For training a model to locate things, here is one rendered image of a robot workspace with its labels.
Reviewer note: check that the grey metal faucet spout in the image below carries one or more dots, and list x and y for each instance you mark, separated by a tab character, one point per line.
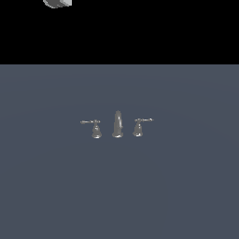
117	125

